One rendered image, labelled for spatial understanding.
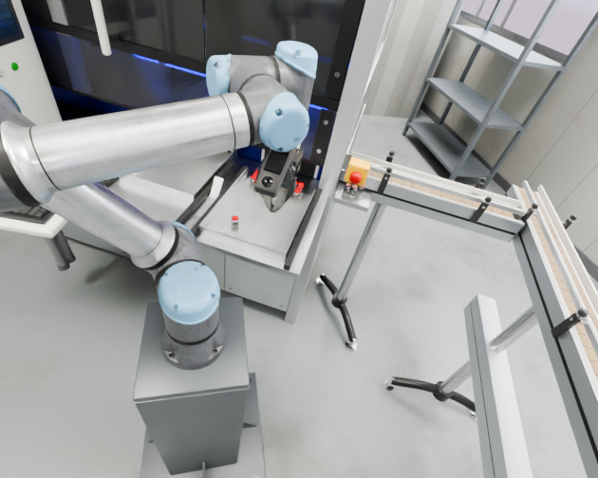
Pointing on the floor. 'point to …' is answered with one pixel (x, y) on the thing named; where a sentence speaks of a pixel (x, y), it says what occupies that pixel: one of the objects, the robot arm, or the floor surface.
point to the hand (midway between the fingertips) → (271, 209)
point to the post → (360, 63)
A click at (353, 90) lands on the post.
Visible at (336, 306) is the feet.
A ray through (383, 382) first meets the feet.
